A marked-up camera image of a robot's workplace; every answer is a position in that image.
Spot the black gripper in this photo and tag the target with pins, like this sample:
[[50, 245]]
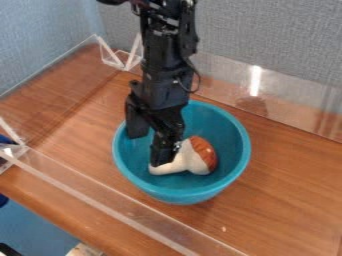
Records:
[[153, 106]]

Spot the white brown toy mushroom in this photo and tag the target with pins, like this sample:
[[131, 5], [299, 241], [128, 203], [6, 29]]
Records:
[[196, 158]]

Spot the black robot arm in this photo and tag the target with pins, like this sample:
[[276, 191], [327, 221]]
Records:
[[167, 29]]

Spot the blue plastic bowl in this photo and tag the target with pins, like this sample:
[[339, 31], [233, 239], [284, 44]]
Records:
[[184, 188]]

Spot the clear acrylic front barrier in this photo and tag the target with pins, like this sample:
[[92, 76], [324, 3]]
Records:
[[49, 186]]

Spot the clear acrylic back barrier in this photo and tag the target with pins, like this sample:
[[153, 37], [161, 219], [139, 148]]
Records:
[[296, 102]]

